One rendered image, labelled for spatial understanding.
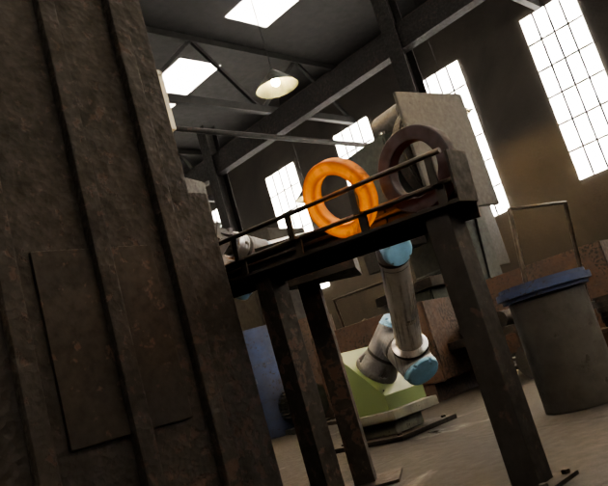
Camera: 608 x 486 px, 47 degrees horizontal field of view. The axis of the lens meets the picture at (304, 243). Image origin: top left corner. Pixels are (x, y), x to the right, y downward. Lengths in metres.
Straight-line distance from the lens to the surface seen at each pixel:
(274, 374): 5.67
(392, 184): 1.52
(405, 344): 2.82
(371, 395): 3.04
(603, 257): 5.55
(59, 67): 1.80
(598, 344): 2.44
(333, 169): 1.56
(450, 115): 7.79
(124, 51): 1.93
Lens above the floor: 0.30
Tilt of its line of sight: 11 degrees up
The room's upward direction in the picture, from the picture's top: 16 degrees counter-clockwise
